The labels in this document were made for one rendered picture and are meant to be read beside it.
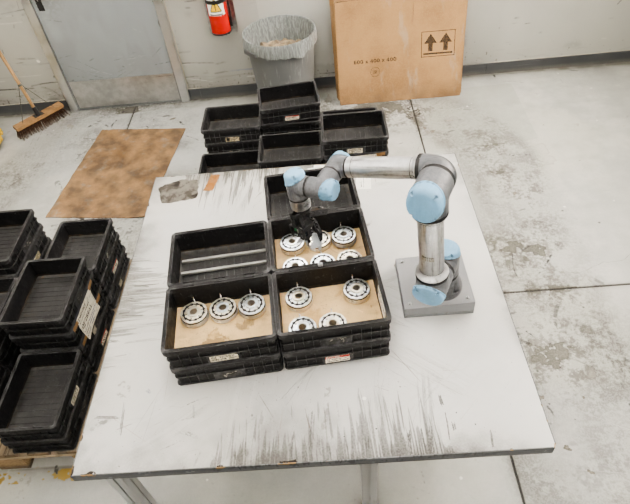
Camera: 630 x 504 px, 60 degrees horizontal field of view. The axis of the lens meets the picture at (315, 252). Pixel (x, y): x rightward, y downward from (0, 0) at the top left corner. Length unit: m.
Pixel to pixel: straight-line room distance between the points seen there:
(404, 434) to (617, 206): 2.50
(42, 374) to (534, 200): 3.06
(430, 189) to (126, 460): 1.34
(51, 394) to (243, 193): 1.31
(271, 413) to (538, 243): 2.15
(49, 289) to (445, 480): 2.08
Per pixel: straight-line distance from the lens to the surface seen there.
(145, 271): 2.55
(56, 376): 2.94
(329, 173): 1.89
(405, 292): 2.19
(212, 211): 2.74
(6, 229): 3.50
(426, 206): 1.66
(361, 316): 2.02
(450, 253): 2.02
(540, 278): 3.38
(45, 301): 2.96
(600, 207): 3.94
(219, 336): 2.05
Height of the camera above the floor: 2.44
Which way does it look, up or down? 46 degrees down
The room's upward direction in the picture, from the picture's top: 7 degrees counter-clockwise
